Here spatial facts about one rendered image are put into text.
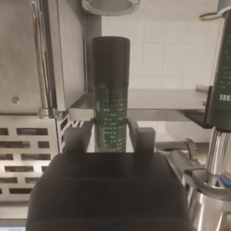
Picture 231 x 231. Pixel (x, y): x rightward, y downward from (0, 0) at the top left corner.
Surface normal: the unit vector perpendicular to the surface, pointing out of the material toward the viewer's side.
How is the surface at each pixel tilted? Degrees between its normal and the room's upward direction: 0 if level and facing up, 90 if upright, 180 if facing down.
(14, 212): 90
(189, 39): 90
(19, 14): 90
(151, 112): 90
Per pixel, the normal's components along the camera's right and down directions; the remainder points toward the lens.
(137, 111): 0.03, 0.28
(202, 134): -1.00, 0.00
